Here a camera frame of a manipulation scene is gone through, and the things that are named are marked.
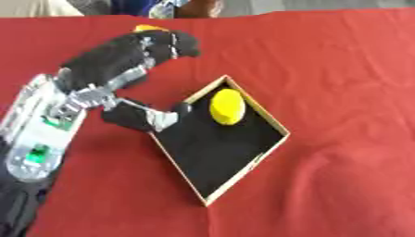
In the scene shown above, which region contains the tan box with black inside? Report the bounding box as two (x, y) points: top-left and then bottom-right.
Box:
(147, 74), (292, 207)

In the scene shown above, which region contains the yellow oval toy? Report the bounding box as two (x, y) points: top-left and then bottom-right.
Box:
(207, 88), (248, 126)

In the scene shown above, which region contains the person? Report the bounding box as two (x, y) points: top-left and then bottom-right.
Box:
(66, 0), (226, 19)

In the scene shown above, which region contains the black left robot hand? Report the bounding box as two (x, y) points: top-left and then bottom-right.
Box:
(55, 29), (203, 133)

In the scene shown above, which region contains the small yellow toy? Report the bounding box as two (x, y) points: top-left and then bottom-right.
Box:
(132, 24), (170, 33)

